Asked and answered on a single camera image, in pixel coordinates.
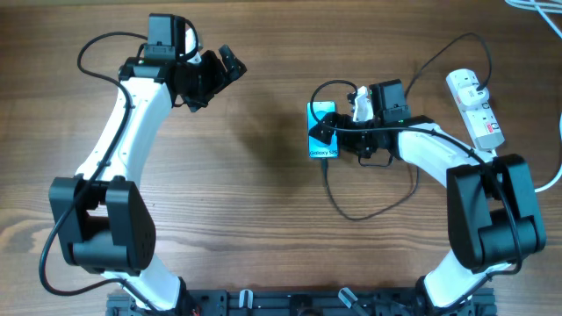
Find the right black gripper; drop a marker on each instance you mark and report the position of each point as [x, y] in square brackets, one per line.
[333, 119]

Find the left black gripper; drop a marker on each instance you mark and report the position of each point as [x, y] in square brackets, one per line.
[209, 60]

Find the turquoise Galaxy smartphone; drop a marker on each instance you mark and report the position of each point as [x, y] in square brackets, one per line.
[316, 148]

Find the white power strip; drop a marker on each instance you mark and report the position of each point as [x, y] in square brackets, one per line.
[480, 121]

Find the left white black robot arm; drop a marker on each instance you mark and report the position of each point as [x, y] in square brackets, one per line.
[100, 219]

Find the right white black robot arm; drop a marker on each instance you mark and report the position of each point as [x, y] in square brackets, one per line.
[494, 222]

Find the white charger plug adapter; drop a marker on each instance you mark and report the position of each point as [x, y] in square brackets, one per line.
[469, 96]

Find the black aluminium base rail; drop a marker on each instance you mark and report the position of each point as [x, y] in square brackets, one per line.
[391, 301]

